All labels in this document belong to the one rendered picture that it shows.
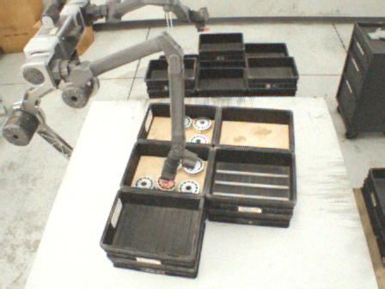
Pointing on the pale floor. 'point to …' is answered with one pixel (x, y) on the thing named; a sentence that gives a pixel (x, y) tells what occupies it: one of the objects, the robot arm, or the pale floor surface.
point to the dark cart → (363, 82)
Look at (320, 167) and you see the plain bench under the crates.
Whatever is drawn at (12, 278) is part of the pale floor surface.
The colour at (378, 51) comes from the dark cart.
